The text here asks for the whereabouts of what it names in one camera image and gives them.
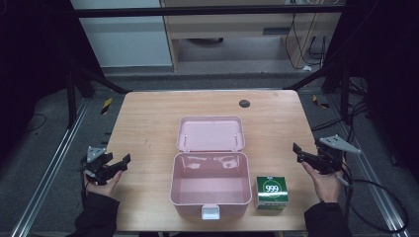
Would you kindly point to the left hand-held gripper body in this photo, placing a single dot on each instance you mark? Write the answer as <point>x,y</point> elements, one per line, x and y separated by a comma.
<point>95,158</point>

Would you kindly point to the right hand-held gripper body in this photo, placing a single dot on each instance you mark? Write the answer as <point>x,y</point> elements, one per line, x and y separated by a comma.
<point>329,159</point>

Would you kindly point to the green and white medicine box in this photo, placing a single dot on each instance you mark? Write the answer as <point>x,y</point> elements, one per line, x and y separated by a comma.
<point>272,192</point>

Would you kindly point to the pink plastic storage box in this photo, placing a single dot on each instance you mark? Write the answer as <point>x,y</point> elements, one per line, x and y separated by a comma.
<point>210,189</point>

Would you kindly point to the person's right hand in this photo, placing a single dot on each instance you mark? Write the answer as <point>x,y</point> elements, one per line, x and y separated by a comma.
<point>327,187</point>

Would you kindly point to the person's left hand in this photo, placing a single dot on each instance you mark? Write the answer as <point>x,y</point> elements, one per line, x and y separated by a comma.
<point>103,190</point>

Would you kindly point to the yellow and black tape strip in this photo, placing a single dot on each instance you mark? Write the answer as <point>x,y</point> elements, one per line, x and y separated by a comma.
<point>106,106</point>
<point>320,102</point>

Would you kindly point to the black metal stand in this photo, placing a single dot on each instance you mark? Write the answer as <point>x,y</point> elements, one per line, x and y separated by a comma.
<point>344,95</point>
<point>71,98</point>

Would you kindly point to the dark round table grommet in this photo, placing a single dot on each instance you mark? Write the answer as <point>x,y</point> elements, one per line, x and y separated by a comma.
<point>244,103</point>

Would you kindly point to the white plug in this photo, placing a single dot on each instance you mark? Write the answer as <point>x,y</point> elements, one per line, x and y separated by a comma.
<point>307,68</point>

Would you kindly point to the dark curtain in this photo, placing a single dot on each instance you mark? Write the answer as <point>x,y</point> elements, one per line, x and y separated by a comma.
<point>388,65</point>
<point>33,65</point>

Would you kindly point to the white cabinet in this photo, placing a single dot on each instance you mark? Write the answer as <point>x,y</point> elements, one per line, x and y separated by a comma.
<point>125,39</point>

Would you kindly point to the light wooden desk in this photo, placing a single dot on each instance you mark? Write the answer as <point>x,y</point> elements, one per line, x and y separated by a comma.
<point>230,26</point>

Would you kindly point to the aluminium floor rail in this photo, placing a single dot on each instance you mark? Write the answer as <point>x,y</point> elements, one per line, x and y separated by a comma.
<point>56,164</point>
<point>378,184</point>

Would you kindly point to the black horizontal frame bar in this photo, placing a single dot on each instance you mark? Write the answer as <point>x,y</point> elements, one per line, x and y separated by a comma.
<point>197,12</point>

